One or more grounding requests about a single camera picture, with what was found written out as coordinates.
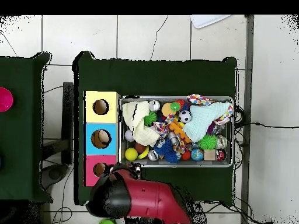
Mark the pink bowl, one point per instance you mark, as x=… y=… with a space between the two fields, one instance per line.
x=5 y=99

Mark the large green spiky ball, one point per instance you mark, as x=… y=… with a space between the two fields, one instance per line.
x=150 y=117

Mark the wooden block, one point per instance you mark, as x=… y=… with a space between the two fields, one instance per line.
x=209 y=155

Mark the black metal stand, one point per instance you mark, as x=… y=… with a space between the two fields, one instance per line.
x=67 y=116

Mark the wooden box with three holes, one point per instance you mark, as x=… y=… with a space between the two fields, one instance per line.
x=102 y=116

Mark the dark green table cloth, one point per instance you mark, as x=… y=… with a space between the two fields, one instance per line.
x=151 y=77
x=21 y=128

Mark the metal mesh bin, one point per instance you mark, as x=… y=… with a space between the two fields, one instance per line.
x=186 y=164

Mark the grey round base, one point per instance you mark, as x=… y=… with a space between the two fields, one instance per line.
x=56 y=173

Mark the blue globe ball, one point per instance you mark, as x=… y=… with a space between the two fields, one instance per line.
x=197 y=154

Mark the green round object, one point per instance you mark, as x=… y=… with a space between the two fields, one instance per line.
x=107 y=223

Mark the silver can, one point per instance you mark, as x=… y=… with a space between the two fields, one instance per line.
x=154 y=105

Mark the white toy baseball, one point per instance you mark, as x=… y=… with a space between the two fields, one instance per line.
x=129 y=135

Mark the yellow ball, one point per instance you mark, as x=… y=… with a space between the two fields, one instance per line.
x=131 y=154

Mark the white plastic tray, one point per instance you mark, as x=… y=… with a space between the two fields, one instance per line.
x=208 y=21

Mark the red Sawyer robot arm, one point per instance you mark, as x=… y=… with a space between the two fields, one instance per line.
x=144 y=198

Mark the cream waffle cloth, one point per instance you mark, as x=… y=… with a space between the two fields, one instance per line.
x=135 y=114

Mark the colourful dotted cloth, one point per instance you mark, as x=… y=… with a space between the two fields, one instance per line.
x=201 y=99

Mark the small soccer ball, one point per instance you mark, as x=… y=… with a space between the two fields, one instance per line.
x=185 y=116

